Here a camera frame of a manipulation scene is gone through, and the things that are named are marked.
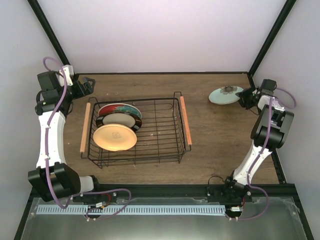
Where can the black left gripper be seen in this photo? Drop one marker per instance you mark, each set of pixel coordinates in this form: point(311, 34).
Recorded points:
point(89, 90)

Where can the black wire dish rack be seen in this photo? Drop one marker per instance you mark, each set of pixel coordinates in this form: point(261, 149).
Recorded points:
point(161, 138)

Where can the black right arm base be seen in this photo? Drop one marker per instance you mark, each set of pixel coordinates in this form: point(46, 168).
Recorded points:
point(231, 194)

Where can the light blue slotted cable duct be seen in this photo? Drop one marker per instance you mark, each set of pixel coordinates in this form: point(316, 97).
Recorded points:
point(201, 210)

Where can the clear plastic sheet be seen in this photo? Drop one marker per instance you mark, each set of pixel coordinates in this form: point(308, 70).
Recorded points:
point(273, 219)

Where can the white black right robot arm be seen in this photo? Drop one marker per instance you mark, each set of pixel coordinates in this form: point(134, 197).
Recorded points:
point(268, 134)

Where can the yellow orange plate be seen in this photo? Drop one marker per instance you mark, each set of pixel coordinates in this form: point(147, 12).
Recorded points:
point(115, 137)

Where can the left wooden rack handle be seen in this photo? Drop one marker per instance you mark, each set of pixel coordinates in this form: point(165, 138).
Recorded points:
point(85, 128)

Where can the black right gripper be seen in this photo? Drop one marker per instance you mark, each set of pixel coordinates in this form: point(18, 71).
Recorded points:
point(243, 95)

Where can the black aluminium frame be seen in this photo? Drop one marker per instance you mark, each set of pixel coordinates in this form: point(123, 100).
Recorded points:
point(161, 191)

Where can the light green flower plate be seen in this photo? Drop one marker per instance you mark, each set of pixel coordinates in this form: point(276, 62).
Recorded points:
point(225, 95)

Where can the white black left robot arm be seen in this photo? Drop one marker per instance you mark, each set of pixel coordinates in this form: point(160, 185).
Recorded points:
point(52, 178)

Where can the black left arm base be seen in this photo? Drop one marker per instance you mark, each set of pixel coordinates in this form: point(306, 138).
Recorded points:
point(95, 197)

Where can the right wooden rack handle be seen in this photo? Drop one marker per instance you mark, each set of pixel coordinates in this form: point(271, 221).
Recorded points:
point(186, 120)

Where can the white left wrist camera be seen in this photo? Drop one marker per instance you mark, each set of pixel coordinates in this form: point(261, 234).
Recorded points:
point(68, 71)

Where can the black rimmed cream plate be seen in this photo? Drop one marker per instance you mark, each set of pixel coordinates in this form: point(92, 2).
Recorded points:
point(122, 118)

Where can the red teal patterned plate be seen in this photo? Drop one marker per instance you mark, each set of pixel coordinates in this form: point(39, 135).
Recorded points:
point(119, 107)

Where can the wooden rack handle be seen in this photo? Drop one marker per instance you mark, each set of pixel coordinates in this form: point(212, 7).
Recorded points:
point(186, 120)
point(85, 128)

